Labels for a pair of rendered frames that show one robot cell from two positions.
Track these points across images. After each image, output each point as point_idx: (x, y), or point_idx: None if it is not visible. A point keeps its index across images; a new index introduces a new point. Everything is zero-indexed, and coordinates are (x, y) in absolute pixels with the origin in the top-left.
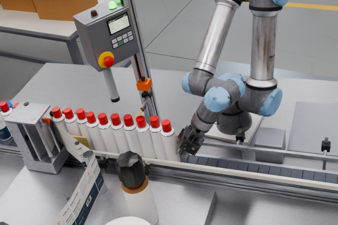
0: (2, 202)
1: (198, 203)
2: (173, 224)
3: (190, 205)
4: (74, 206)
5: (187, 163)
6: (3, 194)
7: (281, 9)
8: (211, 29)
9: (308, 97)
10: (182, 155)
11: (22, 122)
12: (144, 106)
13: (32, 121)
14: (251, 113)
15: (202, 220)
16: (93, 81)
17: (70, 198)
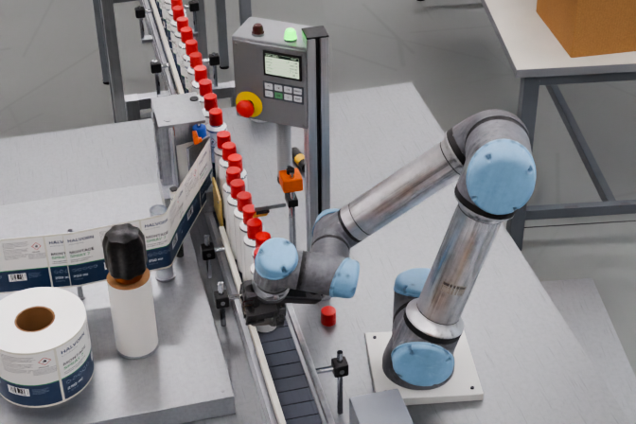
0: (91, 197)
1: (198, 387)
2: (143, 377)
3: (189, 379)
4: (74, 247)
5: (256, 337)
6: (104, 191)
7: (493, 219)
8: (399, 170)
9: None
10: (285, 329)
11: (155, 114)
12: (260, 207)
13: (162, 122)
14: (460, 378)
15: (168, 404)
16: (405, 157)
17: (72, 233)
